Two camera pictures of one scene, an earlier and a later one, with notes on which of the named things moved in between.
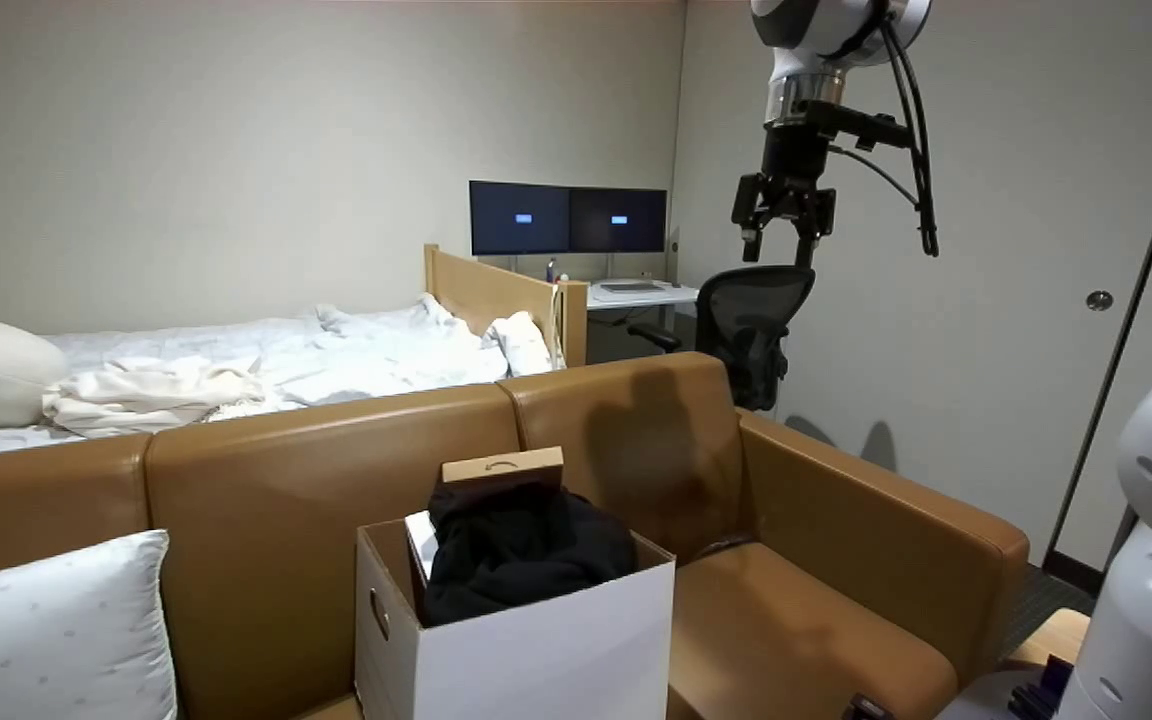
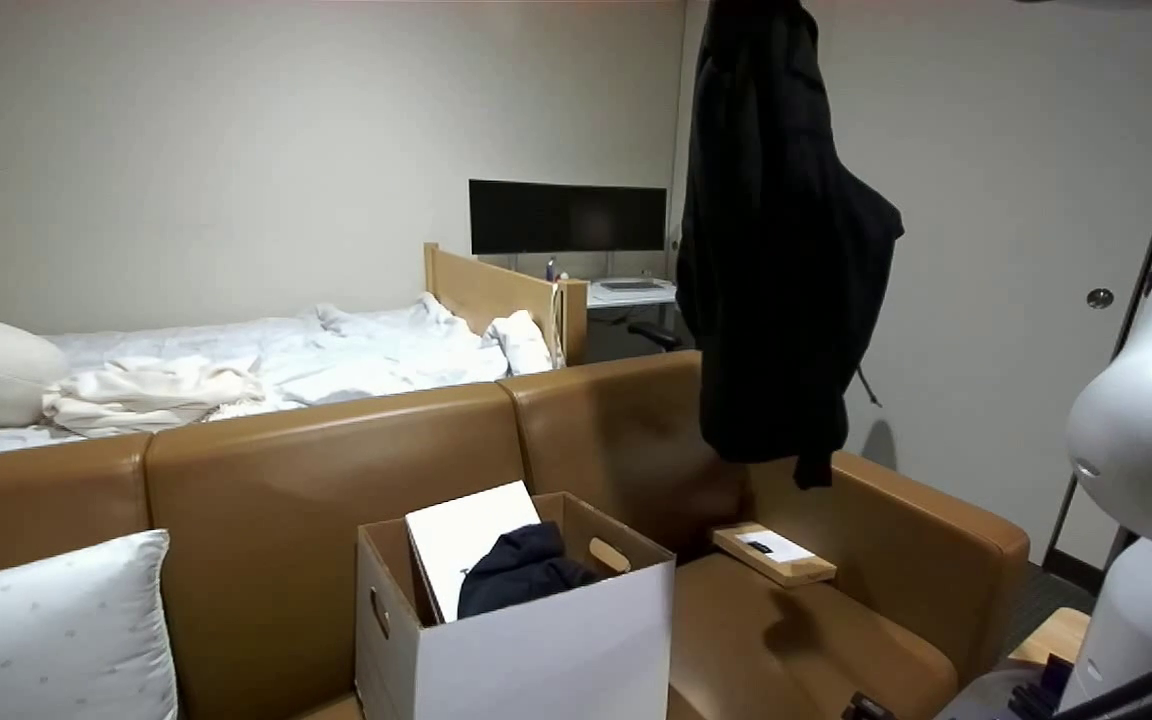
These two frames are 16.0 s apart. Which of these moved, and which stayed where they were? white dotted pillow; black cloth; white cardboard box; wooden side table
Moved: black cloth
Stayed: white dotted pillow; wooden side table; white cardboard box
